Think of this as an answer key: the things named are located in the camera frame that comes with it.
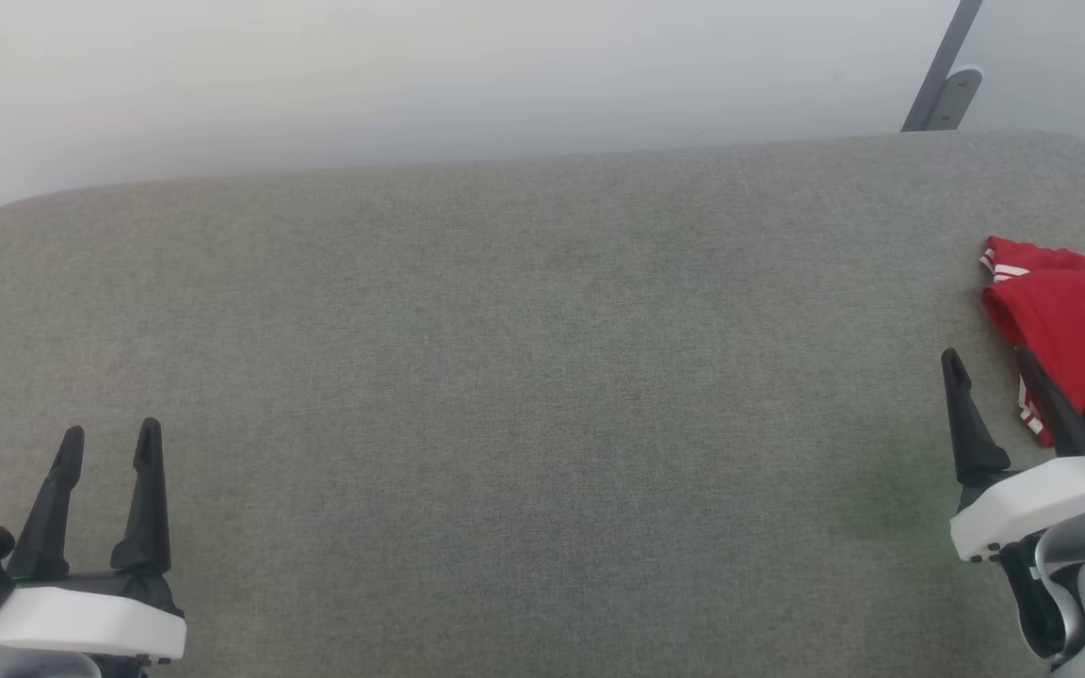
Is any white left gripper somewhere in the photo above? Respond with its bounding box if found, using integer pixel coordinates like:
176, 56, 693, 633
0, 418, 188, 666

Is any grey fabric sofa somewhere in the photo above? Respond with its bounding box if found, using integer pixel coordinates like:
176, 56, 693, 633
0, 130, 1085, 678

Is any grey metal pole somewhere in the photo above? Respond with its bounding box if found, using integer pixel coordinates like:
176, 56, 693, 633
900, 0, 984, 133

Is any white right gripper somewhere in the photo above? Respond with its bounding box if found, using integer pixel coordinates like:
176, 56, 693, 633
940, 346, 1085, 564

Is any grey metal bracket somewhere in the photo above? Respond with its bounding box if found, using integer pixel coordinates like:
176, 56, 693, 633
926, 68, 984, 133

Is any red and white jersey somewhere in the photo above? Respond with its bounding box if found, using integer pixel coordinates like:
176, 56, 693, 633
980, 235, 1085, 449

